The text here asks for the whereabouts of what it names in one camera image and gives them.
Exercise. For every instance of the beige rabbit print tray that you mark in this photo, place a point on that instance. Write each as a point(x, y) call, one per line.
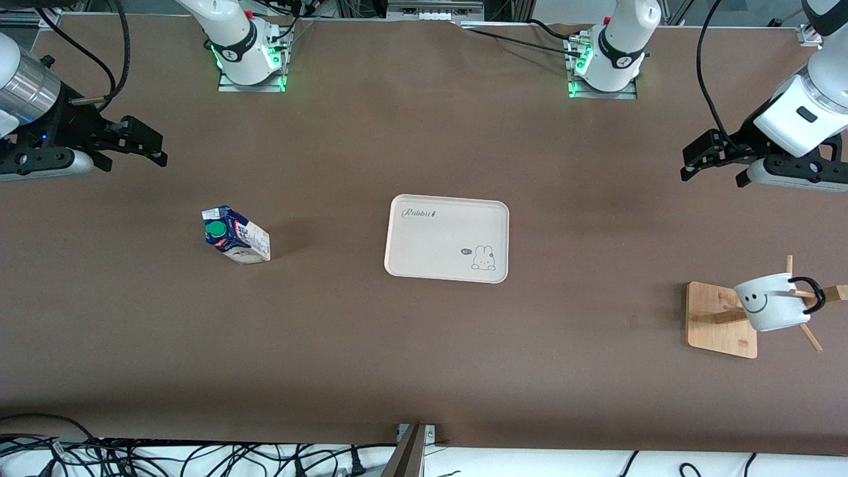
point(437, 238)

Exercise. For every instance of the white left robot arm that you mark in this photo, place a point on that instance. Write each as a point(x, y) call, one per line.
point(801, 112)

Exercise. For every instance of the aluminium corner profile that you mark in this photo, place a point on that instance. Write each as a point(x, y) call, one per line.
point(808, 34)

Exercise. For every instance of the wooden cup hanging rack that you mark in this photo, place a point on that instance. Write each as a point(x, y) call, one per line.
point(712, 331)

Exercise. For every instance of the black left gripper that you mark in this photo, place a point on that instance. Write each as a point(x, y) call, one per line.
point(741, 144)

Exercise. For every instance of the grey metal rail device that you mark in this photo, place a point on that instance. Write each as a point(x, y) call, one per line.
point(434, 8)

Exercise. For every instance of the black power plug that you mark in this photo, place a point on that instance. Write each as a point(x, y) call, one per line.
point(356, 462)

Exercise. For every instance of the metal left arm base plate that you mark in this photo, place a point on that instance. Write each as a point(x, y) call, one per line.
point(603, 95)

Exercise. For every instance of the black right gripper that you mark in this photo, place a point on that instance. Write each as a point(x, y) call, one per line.
point(66, 124)

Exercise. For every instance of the slanted metal beam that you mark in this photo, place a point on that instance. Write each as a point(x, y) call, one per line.
point(407, 457)

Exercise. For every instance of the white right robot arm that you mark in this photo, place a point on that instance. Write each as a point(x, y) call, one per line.
point(232, 26)

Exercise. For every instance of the small metal bracket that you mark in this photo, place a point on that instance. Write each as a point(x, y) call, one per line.
point(430, 434)

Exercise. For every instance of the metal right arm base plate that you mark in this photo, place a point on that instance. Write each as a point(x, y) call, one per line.
point(252, 87)

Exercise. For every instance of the blue milk carton green cap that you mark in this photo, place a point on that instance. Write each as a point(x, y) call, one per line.
point(235, 238)

